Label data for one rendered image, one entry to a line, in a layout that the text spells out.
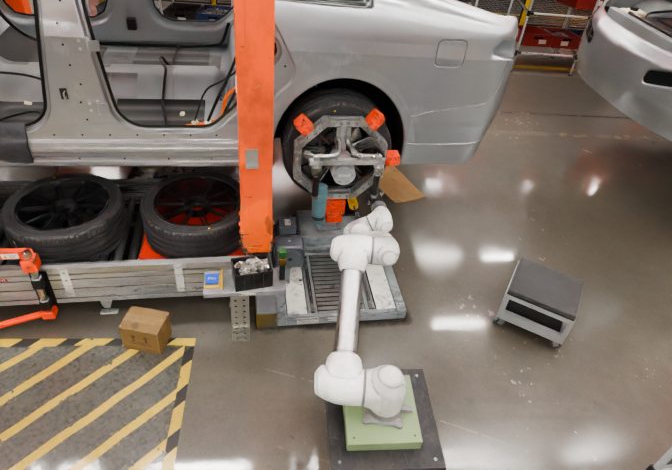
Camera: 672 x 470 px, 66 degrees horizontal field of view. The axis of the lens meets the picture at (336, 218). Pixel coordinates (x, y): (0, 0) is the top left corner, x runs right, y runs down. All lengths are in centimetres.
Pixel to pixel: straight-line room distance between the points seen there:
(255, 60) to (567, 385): 245
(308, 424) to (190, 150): 163
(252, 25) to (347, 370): 147
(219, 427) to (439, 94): 215
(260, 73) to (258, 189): 61
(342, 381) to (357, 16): 178
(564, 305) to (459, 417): 90
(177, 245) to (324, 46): 138
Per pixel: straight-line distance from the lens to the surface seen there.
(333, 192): 317
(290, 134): 300
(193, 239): 306
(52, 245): 323
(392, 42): 291
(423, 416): 260
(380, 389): 226
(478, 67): 313
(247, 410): 288
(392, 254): 237
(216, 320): 324
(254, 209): 267
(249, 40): 225
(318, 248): 346
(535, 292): 329
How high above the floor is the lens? 247
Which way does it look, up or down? 38 degrees down
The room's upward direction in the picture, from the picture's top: 6 degrees clockwise
